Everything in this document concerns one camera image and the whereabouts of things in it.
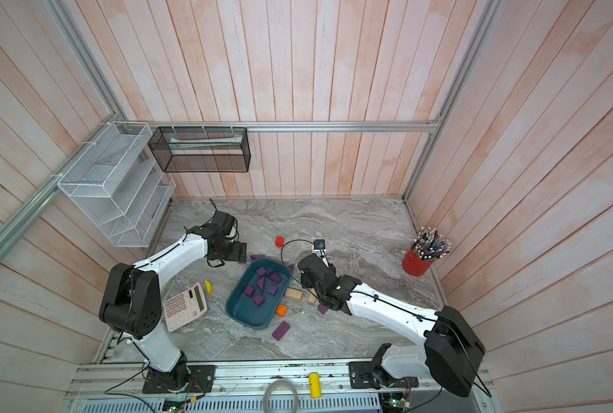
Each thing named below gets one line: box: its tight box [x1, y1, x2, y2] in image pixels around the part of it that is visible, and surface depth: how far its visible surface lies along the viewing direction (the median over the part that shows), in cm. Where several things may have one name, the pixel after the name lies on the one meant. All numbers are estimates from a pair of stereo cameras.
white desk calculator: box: [162, 282, 208, 333], surface depth 87 cm
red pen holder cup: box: [402, 247, 435, 278], surface depth 94 cm
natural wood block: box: [284, 287, 304, 302], surface depth 90 cm
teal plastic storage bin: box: [224, 257, 292, 331], surface depth 91 cm
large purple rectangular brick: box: [272, 320, 291, 342], surface depth 83 cm
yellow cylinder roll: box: [309, 373, 322, 399], surface depth 73 cm
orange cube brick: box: [275, 304, 288, 318], surface depth 88 cm
